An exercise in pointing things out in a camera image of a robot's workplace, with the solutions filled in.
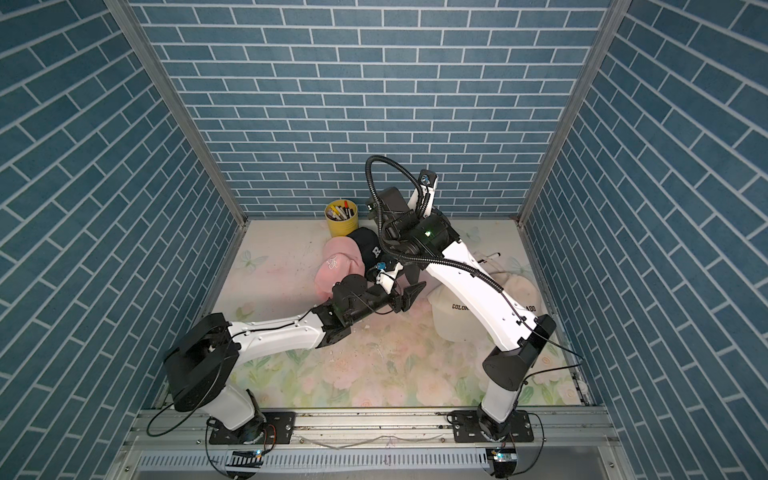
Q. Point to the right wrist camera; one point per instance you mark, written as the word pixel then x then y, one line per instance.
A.
pixel 422 199

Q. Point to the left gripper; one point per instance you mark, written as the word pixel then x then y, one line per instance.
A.
pixel 402 301

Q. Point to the black cap front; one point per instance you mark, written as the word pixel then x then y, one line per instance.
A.
pixel 403 274

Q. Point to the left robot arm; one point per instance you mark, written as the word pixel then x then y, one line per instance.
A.
pixel 199 364

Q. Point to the aluminium front rail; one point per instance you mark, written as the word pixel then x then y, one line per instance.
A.
pixel 378 443

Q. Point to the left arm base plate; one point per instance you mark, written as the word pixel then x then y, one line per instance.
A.
pixel 269 428

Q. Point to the beige Colorado cap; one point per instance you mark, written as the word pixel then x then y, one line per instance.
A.
pixel 522 290
pixel 452 319

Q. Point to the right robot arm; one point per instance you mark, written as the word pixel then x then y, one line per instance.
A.
pixel 431 243

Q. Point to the black cap rear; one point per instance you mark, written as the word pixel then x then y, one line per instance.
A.
pixel 372 255

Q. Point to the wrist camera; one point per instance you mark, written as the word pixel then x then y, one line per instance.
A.
pixel 387 275
pixel 422 199

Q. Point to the yellow pen cup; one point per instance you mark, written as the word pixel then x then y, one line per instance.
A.
pixel 342 217

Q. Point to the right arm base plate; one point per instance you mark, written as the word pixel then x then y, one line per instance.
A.
pixel 475 426

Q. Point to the pink baseball cap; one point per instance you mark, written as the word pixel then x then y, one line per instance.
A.
pixel 341 256

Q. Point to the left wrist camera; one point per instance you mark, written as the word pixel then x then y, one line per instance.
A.
pixel 387 275

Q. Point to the black cap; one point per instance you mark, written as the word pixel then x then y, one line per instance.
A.
pixel 403 274
pixel 372 255

